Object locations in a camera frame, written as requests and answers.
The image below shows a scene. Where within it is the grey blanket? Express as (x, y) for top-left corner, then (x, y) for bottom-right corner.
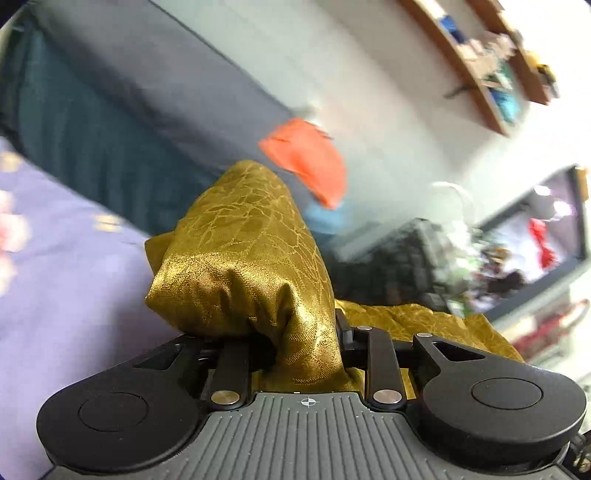
(25, 0), (316, 195)

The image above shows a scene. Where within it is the black metal storage rack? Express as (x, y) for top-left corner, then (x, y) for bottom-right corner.
(325, 218), (483, 314)

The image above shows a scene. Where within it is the purple floral bed sheet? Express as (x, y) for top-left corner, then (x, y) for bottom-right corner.
(1, 142), (174, 479)

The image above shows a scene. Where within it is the gold satin black-lined garment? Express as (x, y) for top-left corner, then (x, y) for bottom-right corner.
(145, 160), (519, 393)

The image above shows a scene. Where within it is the orange folded cloth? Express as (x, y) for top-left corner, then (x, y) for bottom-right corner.
(259, 118), (348, 210)

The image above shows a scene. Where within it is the wooden wall shelf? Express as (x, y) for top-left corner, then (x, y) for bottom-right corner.
(399, 1), (559, 137)

